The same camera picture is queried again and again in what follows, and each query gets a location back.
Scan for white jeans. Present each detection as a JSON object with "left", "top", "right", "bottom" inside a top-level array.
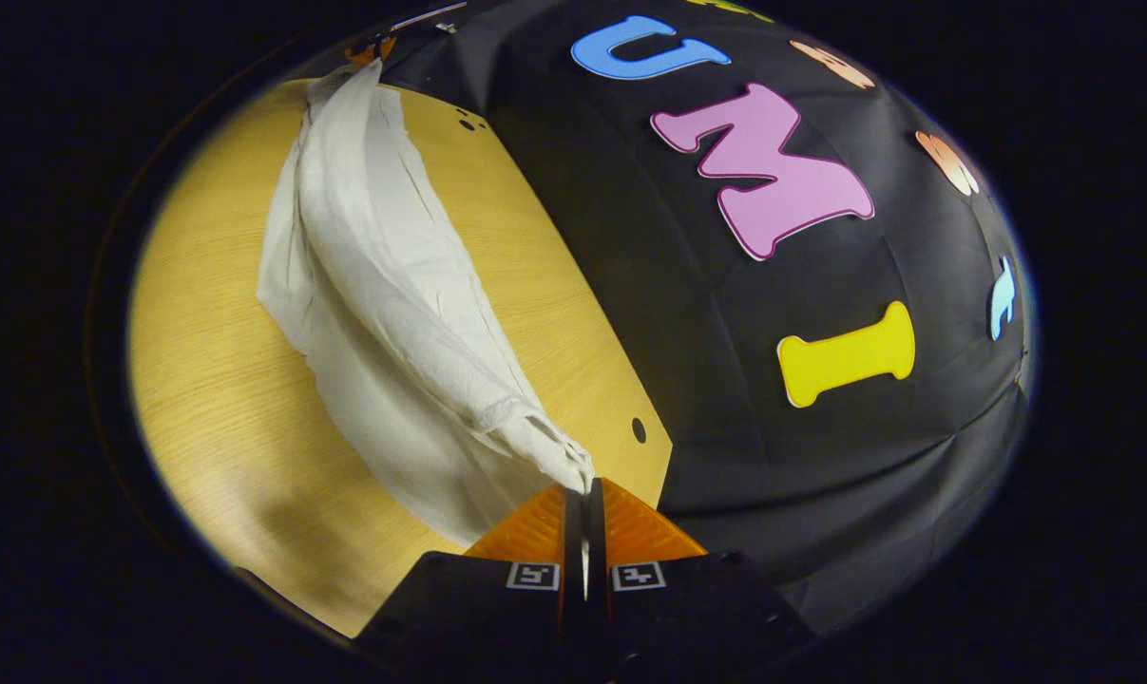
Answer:
[{"left": 255, "top": 59, "right": 597, "bottom": 550}]

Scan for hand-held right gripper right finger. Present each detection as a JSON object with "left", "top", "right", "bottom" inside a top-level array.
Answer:
[{"left": 587, "top": 478, "right": 818, "bottom": 672}]

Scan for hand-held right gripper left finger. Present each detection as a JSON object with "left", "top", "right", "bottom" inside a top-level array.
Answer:
[{"left": 354, "top": 486, "right": 568, "bottom": 668}]

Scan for black backdrop cloth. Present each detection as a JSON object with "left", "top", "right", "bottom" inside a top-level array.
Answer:
[{"left": 278, "top": 0, "right": 1037, "bottom": 637}]

